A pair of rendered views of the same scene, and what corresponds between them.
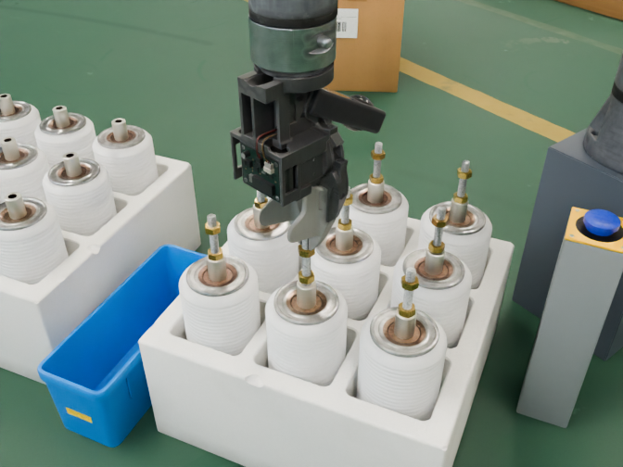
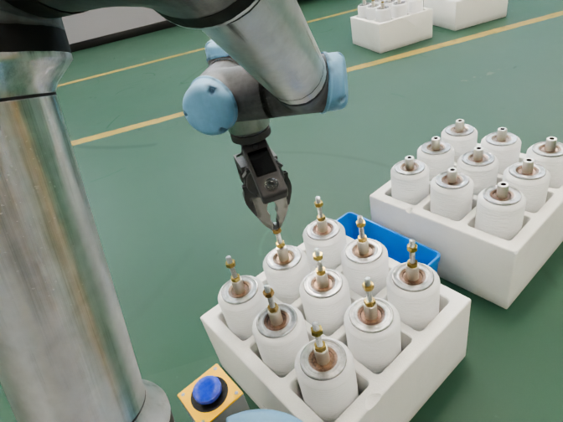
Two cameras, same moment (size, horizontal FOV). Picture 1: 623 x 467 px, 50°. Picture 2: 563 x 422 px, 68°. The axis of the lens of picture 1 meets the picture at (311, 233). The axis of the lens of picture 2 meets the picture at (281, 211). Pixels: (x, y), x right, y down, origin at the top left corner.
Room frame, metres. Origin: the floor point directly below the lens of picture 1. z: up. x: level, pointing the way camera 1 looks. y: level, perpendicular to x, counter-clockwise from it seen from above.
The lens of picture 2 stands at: (0.96, -0.55, 0.83)
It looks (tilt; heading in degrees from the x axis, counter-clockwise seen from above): 35 degrees down; 123
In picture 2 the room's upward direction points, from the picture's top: 13 degrees counter-clockwise
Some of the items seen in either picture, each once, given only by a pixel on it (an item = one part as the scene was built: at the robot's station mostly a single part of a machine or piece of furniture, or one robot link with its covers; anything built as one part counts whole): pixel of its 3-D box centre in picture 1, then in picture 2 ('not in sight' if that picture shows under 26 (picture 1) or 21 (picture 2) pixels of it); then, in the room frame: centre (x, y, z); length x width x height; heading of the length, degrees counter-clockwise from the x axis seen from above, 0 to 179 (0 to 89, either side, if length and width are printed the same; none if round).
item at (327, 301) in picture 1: (306, 302); (283, 258); (0.58, 0.01, 0.25); 0.08 x 0.08 x 0.01
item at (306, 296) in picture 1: (306, 294); (282, 253); (0.58, 0.01, 0.26); 0.02 x 0.02 x 0.03
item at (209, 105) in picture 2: not in sight; (229, 95); (0.61, -0.08, 0.64); 0.11 x 0.11 x 0.08; 16
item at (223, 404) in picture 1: (340, 334); (333, 336); (0.69, -0.04, 0.09); 0.39 x 0.39 x 0.18; 66
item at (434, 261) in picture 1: (434, 260); (275, 316); (0.64, -0.15, 0.26); 0.02 x 0.02 x 0.03
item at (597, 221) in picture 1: (601, 224); (208, 391); (0.64, -0.34, 0.32); 0.04 x 0.04 x 0.02
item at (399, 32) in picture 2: not in sight; (389, 27); (0.19, 2.46, 0.09); 0.39 x 0.39 x 0.18; 45
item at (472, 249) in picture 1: (449, 270); (329, 390); (0.75, -0.20, 0.16); 0.10 x 0.10 x 0.18
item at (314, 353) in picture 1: (306, 357); (291, 287); (0.58, 0.01, 0.16); 0.10 x 0.10 x 0.18
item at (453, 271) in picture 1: (433, 269); (276, 321); (0.64, -0.15, 0.25); 0.08 x 0.08 x 0.01
